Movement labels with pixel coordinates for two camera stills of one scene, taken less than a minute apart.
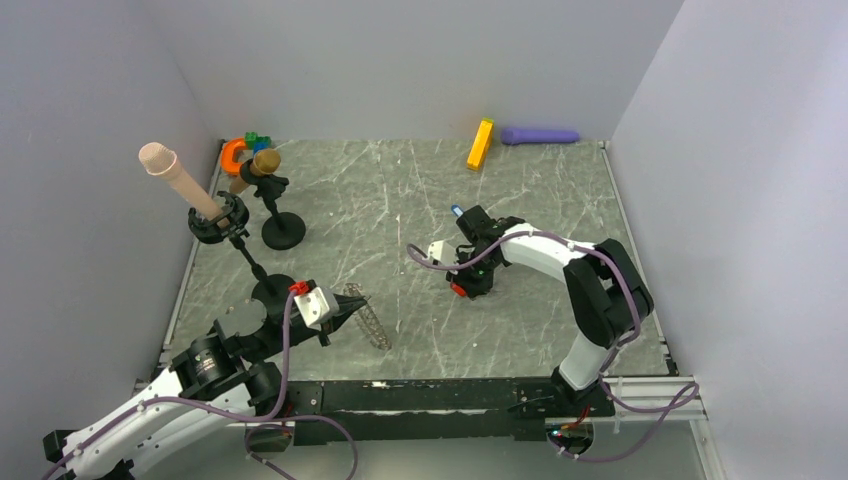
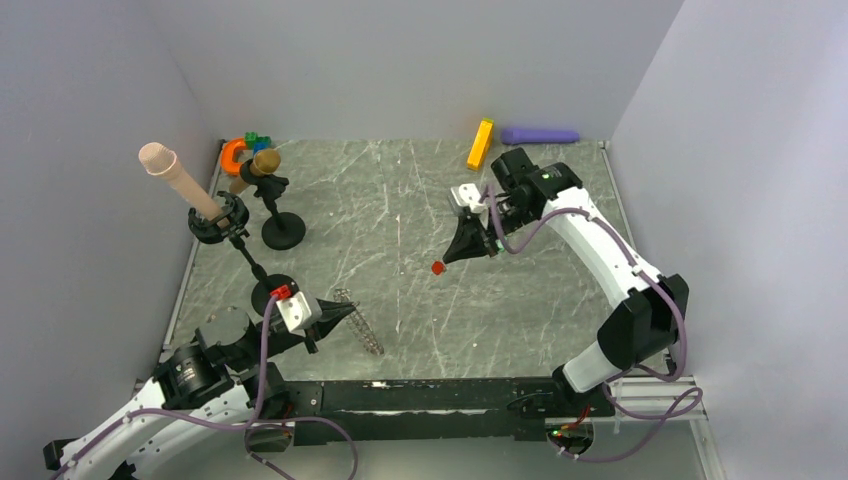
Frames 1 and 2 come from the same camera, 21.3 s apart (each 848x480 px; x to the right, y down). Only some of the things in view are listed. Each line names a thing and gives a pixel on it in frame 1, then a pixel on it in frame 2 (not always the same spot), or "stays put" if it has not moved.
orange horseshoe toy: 227,151 stays put
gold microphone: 265,161 stays put
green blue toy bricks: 256,142 stays put
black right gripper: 473,288 -> 470,240
